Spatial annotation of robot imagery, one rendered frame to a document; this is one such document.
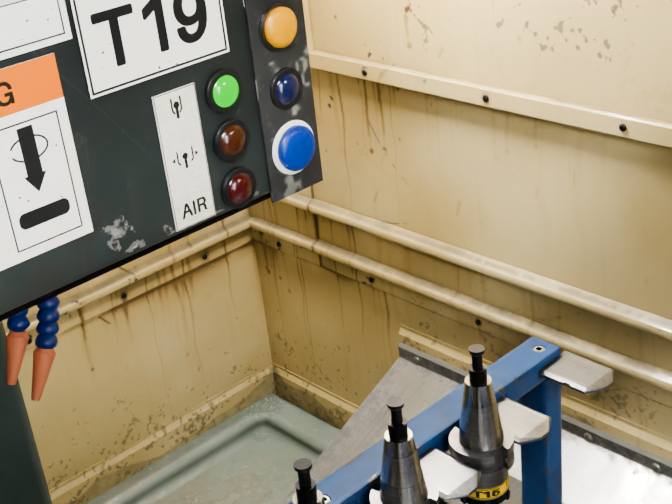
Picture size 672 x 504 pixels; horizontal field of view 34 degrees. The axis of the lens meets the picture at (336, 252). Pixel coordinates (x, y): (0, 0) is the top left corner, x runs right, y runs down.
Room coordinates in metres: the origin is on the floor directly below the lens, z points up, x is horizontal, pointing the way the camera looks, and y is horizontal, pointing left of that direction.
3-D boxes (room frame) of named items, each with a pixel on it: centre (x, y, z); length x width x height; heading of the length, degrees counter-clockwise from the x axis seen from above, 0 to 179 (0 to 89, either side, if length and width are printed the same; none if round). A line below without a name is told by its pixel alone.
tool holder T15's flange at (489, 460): (0.87, -0.12, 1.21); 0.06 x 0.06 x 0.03
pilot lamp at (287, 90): (0.67, 0.02, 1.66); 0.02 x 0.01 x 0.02; 131
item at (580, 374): (0.98, -0.25, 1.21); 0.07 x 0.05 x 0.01; 41
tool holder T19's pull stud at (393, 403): (0.80, -0.04, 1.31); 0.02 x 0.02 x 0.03
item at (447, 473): (0.83, -0.08, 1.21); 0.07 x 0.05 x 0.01; 41
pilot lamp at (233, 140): (0.64, 0.06, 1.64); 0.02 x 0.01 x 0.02; 131
